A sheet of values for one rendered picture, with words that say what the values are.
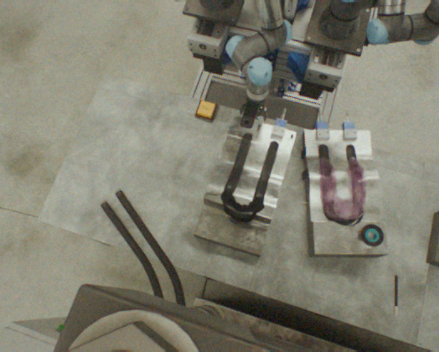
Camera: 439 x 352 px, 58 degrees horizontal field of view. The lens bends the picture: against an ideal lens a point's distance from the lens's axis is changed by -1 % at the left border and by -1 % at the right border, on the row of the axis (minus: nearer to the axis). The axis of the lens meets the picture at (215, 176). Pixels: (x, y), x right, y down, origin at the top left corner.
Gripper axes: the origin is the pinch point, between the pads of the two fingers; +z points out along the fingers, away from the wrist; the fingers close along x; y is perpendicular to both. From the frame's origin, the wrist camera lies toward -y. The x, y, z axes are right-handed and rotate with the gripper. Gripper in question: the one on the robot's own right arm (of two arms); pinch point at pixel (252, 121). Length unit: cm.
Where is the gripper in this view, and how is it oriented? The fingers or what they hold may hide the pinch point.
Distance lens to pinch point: 156.9
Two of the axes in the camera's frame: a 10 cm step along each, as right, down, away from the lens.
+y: 3.1, -9.1, 2.8
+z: 0.3, 3.0, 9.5
